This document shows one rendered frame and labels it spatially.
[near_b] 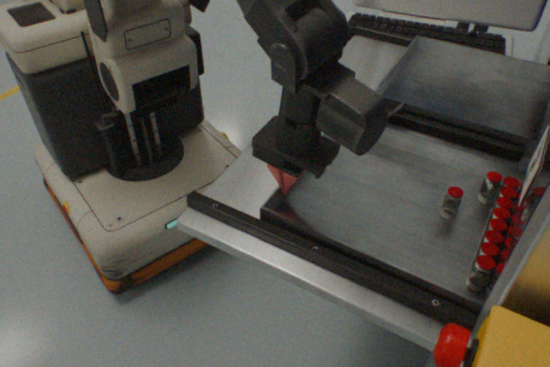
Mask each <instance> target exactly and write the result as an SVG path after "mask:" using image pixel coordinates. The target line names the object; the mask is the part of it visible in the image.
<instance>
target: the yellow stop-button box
mask: <svg viewBox="0 0 550 367"><path fill-rule="evenodd" d="M469 348H470V349H471V352H470V354H469V357H468V359H467V362H464V364H463V367H550V327H548V326H546V325H544V324H541V323H539V322H538V321H533V320H530V319H529V318H527V317H524V316H522V315H519V314H517V313H513V312H511V310H509V309H506V308H504V307H501V306H498V305H494V306H492V307H491V309H489V311H488V313H487V316H486V319H485V320H484V322H483V324H482V326H481V328H480V330H479V332H478V333H477V335H476V336H475V338H474V339H473V340H472V342H471V344H470V347H469Z"/></svg>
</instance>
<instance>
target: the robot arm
mask: <svg viewBox="0 0 550 367"><path fill-rule="evenodd" d="M236 1H237V2H238V4H239V6H240V8H241V12H242V13H243V18H244V20H245V21H246V22H247V24H248V25H249V26H250V27H251V28H252V29H253V31H254V32H255V33H256V35H257V36H258V39H257V40H256V42H257V43H258V45H259V46H261V47H262V49H263V50H264V51H265V53H266V54H267V55H268V57H269V58H270V59H271V70H272V80H273V81H274V82H275V83H278V84H279V85H281V86H282V94H281V100H280V106H279V112H278V115H274V116H273V117H272V119H271V120H270V121H269V122H268V123H267V124H266V125H265V126H264V127H263V128H262V129H261V130H260V131H259V132H257V133H256V134H255V135H254V136H253V137H252V141H251V147H252V156H254V157H256V158H259V159H260V160H262V161H264V162H267V167H268V169H269V171H270V172H271V174H272V176H273V177H274V179H275V180H276V182H277V183H278V185H279V187H280V189H281V191H282V194H283V195H285V196H287V195H288V194H289V192H290V191H291V189H292V187H293V186H294V185H295V183H296V181H297V180H298V179H299V177H300V176H301V175H302V174H303V172H304V171H308V172H310V173H312V174H315V179H320V178H321V177H322V175H323V174H324V173H325V170H326V166H327V165H328V164H331V162H332V161H333V159H334V158H335V157H336V156H337V155H338V153H339V147H340V145H339V144H341V145H343V146H344V147H346V148H347V149H348V150H350V151H352V152H353V153H355V154H356V155H358V156H362V155H364V154H365V153H366V152H368V151H369V150H370V149H371V148H372V147H373V146H374V144H375V143H376V142H377V140H378V139H379V137H380V136H381V135H382V133H383V132H384V131H385V129H386V127H387V123H388V118H389V114H388V112H387V111H386V109H387V102H386V100H385V99H384V98H383V97H382V96H381V95H379V94H377V93H376V92H375V91H373V90H372V89H370V88H368V87H367V86H365V85H364V84H362V83H361V81H359V80H358V79H357V78H356V77H355V75H356V71H354V70H352V69H350V68H348V67H346V66H345V65H343V64H341V63H339V62H338V60H339V59H340V58H342V57H343V50H344V48H345V47H346V46H347V43H348V41H349V37H350V32H349V27H348V22H347V19H346V17H345V14H344V12H343V11H342V10H341V9H340V8H338V6H337V5H336V4H335V2H333V1H332V0H236ZM321 132H323V133H325V134H326V135H328V136H329V137H330V138H332V139H333V140H335V141H336V142H338V143H336V142H334V141H333V140H331V139H329V138H325V137H323V136H322V135H321Z"/></svg>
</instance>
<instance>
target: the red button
mask: <svg viewBox="0 0 550 367"><path fill-rule="evenodd" d="M470 335H471V332H470V330H468V329H466V328H464V327H461V326H459V325H457V324H455V323H454V322H452V324H450V323H448V325H447V326H445V327H443V328H442V329H441V331H440V334H439V335H438V337H437V341H436V344H435V346H434V349H433V353H432V354H433V362H434V364H435V365H436V366H437V367H459V366H460V364H461V361H464V362H467V360H468V357H469V354H470V352H471V349H470V348H468V342H469V339H470Z"/></svg>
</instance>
